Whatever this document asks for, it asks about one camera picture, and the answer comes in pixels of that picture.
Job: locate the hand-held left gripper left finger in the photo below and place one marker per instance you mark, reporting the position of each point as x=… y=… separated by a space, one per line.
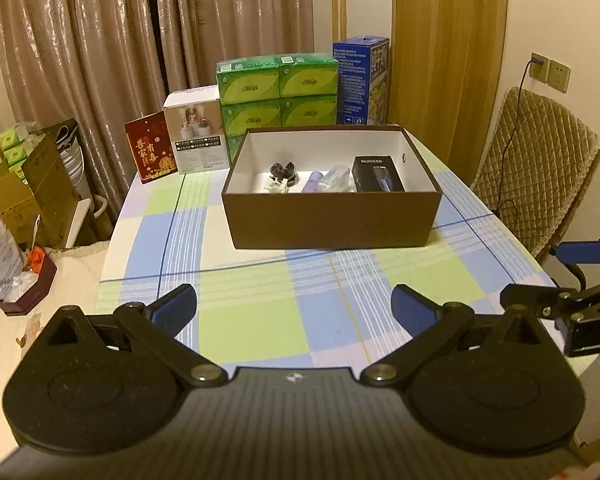
x=172 y=305

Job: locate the red gift box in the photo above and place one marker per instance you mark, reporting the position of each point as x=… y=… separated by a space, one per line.
x=150 y=150

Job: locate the white furniture frame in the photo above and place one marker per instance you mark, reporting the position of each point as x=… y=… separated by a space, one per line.
x=85 y=220

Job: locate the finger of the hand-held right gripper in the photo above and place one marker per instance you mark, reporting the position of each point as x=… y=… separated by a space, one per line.
x=535 y=297
x=582 y=251

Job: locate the white product box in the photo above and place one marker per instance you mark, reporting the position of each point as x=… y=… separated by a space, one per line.
x=195 y=130

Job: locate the beige shiny curtain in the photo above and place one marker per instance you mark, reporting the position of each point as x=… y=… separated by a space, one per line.
x=80 y=50

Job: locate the yellowish carton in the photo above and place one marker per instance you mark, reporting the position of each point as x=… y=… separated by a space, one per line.
x=5 y=205

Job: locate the blue milk carton box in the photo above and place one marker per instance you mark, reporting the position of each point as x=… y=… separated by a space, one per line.
x=360 y=80

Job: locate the beige wall socket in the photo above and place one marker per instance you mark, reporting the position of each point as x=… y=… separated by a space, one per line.
x=540 y=67

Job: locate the tall brown carton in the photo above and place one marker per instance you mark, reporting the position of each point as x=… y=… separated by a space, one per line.
x=55 y=195

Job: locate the white plastic hair clip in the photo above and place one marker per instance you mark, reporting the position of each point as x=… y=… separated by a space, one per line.
x=275 y=186

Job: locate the clear plastic packet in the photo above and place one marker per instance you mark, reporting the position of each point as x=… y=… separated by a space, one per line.
x=337 y=180

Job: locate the dark fabric hair clip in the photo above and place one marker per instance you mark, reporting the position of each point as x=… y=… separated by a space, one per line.
x=282 y=171

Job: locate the black shaver box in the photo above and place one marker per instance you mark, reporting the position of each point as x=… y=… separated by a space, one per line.
x=375 y=172

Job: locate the chair with quilted cover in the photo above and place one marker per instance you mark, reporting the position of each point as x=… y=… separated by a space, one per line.
x=540 y=170

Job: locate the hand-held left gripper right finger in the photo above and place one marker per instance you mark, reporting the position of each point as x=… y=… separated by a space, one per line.
x=412 y=307

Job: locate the light green tissue bundle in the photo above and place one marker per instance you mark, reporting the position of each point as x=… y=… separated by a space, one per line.
x=15 y=150

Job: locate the purple tube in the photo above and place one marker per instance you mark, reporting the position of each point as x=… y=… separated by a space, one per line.
x=311 y=182

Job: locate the stack of metal bowls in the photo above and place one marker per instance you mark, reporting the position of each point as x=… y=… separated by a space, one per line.
x=75 y=160

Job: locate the golden brown curtain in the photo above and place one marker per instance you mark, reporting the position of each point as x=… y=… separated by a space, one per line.
x=450 y=50

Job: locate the pale wooden slat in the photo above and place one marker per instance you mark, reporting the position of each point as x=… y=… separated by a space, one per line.
x=339 y=20

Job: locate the brown cardboard box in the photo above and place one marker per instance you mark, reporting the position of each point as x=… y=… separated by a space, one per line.
x=330 y=220

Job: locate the cream printed tablecloth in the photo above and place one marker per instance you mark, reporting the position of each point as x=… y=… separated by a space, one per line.
x=65 y=280

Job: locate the small orange item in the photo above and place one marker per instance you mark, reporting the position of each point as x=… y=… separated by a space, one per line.
x=36 y=260

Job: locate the checked cloth-covered desktop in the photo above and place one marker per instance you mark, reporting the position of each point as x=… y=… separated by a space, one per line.
x=260 y=310

